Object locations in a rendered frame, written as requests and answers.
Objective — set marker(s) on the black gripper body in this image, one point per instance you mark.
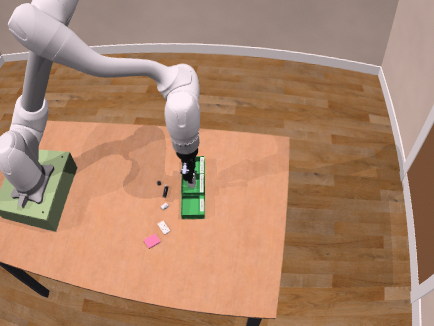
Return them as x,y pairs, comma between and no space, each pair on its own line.
187,157

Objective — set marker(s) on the green three-compartment bin rack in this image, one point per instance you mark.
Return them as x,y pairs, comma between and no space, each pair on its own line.
193,196

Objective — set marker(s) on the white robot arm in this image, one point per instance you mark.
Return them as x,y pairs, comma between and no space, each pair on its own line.
39,27

